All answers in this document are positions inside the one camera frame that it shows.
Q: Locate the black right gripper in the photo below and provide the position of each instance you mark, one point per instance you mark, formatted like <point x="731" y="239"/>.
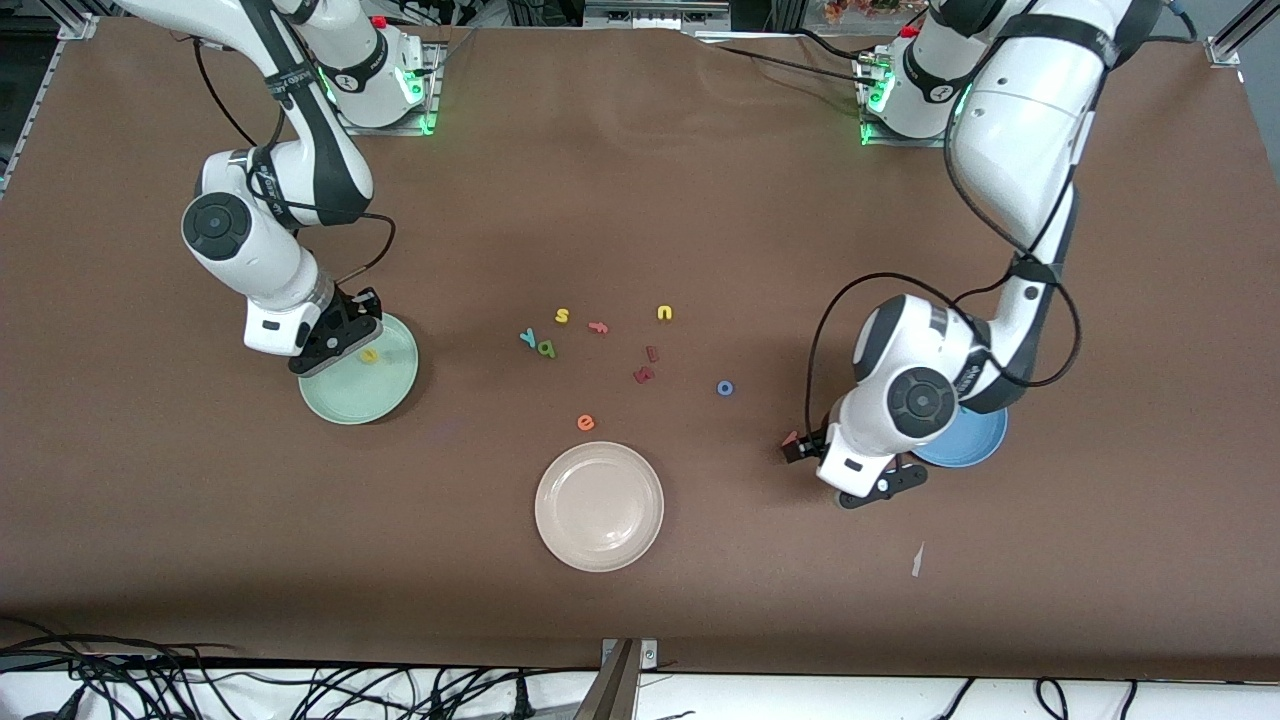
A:
<point x="352" y="318"/>

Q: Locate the aluminium frame post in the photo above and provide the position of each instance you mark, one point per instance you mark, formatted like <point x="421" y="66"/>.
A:
<point x="1225" y="48"/>
<point x="78" y="25"/>

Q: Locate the blue plate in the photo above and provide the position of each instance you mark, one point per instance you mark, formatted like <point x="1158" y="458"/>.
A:
<point x="985" y="440"/>

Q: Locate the white paper scrap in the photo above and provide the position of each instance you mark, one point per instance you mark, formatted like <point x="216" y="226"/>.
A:
<point x="917" y="562"/>

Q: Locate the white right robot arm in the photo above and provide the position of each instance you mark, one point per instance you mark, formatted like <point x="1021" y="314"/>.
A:
<point x="250" y="260"/>

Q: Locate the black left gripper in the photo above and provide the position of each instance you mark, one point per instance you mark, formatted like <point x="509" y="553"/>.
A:
<point x="815" y="440"/>

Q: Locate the dark metal frame beam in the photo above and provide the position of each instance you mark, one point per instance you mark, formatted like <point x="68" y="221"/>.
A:
<point x="610" y="695"/>

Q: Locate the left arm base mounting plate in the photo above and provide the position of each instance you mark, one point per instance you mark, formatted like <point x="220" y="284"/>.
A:
<point x="900" y="142"/>

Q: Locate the brown table cover sheet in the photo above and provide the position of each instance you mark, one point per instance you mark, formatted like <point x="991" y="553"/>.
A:
<point x="700" y="200"/>

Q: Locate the beige plate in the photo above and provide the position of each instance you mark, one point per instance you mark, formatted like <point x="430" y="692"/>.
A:
<point x="599" y="507"/>

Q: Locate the orange artificial flowers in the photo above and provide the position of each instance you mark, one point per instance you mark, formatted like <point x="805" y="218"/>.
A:
<point x="860" y="8"/>

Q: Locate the dark red foam letter k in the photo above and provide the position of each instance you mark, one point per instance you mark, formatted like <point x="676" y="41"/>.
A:
<point x="643" y="375"/>

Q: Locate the silver corner bracket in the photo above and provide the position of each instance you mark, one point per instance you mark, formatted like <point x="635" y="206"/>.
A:
<point x="648" y="655"/>

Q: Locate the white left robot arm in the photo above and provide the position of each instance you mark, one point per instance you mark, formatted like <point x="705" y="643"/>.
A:
<point x="1020" y="110"/>

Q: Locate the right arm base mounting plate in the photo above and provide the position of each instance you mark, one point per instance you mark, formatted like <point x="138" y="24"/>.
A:
<point x="430" y="110"/>

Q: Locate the green plate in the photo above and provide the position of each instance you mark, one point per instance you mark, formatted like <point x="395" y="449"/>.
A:
<point x="370" y="395"/>

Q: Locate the grey metal box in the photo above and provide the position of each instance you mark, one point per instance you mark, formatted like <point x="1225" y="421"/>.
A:
<point x="650" y="14"/>

